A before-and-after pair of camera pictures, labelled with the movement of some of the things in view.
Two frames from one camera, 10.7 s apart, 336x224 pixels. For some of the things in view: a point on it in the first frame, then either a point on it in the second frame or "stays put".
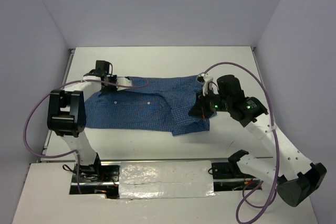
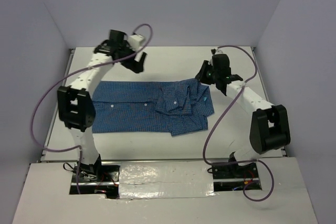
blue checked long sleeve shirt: x=158 y=103 stays put
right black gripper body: x=218 y=103 -> x=216 y=75
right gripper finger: x=200 y=110 -> x=206 y=74
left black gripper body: x=108 y=88 -> x=128 y=63
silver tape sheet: x=165 y=179 stays put
